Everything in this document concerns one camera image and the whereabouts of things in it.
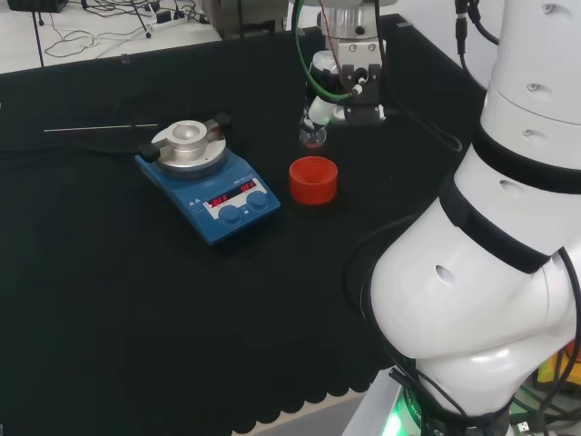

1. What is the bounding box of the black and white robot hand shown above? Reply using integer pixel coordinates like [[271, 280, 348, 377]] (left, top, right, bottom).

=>
[[300, 38, 389, 134]]

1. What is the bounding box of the clear round-bottom glass flask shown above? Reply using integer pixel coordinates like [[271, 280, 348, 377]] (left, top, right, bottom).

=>
[[298, 123, 329, 152]]

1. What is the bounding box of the heater with blue base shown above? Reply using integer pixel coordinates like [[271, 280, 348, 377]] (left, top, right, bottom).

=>
[[134, 110, 283, 249]]

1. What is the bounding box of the grey metal cabinet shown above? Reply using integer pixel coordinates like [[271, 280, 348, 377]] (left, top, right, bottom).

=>
[[201, 0, 292, 43]]

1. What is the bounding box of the white power strip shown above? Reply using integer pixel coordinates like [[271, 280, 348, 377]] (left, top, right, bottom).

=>
[[151, 8, 188, 32]]

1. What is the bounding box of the thin metal rod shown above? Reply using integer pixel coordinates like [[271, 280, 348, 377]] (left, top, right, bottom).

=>
[[43, 123, 160, 134]]

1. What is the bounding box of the black bench cloth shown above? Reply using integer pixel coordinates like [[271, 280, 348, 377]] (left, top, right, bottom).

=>
[[0, 13, 491, 436]]

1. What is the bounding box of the yellow stop button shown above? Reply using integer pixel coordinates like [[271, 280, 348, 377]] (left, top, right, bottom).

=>
[[536, 338, 581, 388]]

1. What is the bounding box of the black box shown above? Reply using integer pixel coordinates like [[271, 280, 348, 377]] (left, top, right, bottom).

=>
[[6, 0, 69, 15]]

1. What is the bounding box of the green cable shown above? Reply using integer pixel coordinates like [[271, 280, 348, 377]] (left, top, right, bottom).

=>
[[293, 0, 356, 102]]

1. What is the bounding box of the black looped cable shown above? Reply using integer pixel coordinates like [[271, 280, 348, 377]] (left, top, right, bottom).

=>
[[379, 40, 464, 154]]

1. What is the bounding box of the red plastic flask ring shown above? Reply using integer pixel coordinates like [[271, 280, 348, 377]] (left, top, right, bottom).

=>
[[288, 155, 340, 207]]

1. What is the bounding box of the black arm cable with plug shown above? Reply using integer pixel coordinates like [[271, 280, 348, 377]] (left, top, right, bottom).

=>
[[453, 0, 501, 90]]

